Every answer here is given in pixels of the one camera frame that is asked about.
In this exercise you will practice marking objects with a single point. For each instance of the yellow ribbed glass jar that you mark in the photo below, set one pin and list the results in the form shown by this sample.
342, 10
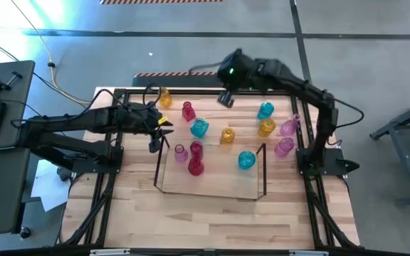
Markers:
227, 136

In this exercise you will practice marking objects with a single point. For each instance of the silver bracket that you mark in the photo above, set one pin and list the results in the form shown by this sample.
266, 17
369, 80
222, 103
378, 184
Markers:
109, 252
308, 253

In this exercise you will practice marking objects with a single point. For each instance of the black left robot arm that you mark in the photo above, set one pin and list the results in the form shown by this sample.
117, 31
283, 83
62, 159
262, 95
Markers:
66, 122

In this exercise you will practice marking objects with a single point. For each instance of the cyan crest-embossed glass flask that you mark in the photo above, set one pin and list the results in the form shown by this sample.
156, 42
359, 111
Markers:
246, 160

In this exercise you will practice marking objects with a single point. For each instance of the grey desk top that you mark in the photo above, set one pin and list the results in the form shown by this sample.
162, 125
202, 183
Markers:
16, 89

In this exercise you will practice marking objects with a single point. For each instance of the small red square glass bottle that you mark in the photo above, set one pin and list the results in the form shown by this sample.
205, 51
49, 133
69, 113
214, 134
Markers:
188, 113

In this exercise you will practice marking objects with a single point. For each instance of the small cyan glass bottle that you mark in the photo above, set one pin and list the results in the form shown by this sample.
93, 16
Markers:
265, 111

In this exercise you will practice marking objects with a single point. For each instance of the tall yellow glass vase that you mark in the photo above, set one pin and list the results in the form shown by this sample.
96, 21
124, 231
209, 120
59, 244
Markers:
165, 99

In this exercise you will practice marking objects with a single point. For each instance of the black caster wheel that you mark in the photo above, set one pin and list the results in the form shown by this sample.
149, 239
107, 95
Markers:
25, 233
63, 175

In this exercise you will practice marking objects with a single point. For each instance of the black striped-edge floor mat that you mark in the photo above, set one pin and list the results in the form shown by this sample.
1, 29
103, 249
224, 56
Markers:
176, 81

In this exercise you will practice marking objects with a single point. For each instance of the dark grey desk panel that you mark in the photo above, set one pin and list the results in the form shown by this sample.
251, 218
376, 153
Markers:
9, 177

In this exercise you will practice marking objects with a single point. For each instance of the purple dimpled glass vase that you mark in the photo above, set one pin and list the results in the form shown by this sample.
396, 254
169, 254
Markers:
181, 154

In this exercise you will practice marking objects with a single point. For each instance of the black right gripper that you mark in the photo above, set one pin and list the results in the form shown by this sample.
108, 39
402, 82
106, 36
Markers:
238, 71

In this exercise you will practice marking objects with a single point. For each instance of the cyan diamond-textured glass vase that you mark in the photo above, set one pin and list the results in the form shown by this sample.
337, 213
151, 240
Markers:
199, 128

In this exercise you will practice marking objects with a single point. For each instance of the yellow textured glass vase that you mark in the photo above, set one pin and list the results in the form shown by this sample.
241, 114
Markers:
267, 127

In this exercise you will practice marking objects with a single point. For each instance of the red bulbous glass vase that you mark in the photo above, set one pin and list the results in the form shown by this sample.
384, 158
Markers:
195, 168

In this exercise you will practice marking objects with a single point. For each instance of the white paper sheets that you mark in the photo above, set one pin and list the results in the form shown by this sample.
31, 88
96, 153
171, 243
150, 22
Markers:
48, 188

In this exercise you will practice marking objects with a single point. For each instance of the purple slender-necked glass vase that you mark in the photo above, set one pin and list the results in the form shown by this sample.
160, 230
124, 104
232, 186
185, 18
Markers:
289, 128

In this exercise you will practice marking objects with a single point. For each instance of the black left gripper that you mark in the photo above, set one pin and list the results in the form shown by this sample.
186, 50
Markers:
141, 119

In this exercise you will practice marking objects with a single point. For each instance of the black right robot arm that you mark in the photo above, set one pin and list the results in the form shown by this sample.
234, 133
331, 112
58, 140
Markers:
297, 83

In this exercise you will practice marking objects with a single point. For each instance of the purple ribbed glass bottle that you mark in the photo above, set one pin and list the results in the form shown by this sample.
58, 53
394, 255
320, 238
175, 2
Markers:
284, 147

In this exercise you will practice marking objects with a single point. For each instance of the black metal table frame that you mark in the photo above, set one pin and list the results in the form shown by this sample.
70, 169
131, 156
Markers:
198, 92

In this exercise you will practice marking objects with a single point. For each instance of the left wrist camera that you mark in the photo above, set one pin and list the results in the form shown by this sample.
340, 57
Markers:
154, 145

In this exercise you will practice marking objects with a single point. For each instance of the yellow tag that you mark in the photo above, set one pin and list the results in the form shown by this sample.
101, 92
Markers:
162, 121

